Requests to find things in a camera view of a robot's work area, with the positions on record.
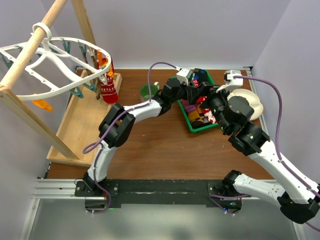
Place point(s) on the green ceramic mug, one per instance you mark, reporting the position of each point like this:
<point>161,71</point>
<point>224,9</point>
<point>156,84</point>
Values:
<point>147,91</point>

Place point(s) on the black blue logo sock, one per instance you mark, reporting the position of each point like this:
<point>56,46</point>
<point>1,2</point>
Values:
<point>200,75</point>

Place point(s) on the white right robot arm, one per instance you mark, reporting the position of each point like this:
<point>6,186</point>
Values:
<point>297,196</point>

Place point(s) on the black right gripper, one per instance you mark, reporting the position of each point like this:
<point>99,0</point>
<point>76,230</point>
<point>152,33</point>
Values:
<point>208,90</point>

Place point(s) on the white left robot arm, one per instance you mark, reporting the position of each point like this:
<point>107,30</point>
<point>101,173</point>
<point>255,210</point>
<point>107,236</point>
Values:
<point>115,128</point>

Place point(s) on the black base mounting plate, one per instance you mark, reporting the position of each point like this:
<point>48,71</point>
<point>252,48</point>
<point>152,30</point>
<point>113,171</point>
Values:
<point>157,192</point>

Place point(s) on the green plastic tray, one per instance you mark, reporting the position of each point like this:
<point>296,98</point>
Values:
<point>196,126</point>

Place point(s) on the red cat christmas sock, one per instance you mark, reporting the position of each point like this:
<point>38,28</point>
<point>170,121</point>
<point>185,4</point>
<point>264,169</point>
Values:
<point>108,90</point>
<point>198,99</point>

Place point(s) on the white oval sock hanger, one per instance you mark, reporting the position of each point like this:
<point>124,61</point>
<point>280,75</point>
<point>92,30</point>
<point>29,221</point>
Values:
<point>52,70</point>

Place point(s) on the cream divided plate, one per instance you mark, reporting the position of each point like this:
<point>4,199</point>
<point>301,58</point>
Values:
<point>253,100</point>

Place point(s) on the wooden drying rack frame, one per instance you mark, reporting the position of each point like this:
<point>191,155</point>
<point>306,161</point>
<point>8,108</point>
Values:
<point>20,146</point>

